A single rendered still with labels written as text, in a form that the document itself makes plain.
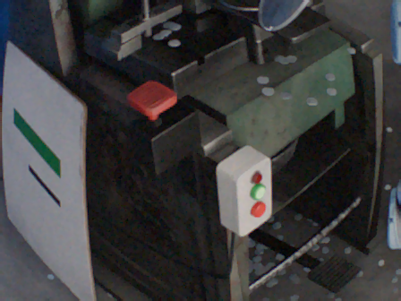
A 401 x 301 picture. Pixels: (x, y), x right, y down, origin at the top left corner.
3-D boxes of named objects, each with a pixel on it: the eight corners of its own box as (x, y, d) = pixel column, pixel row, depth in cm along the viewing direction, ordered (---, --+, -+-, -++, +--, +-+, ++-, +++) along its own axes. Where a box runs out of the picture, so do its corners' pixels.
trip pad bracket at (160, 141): (209, 201, 178) (199, 104, 166) (166, 228, 173) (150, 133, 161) (184, 184, 181) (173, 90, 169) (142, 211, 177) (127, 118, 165)
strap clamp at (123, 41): (187, 23, 189) (183, -13, 183) (118, 60, 181) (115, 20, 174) (167, 16, 193) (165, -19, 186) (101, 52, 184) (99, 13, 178)
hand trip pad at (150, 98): (184, 133, 165) (180, 92, 161) (155, 151, 162) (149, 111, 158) (155, 115, 170) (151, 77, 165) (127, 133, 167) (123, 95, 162)
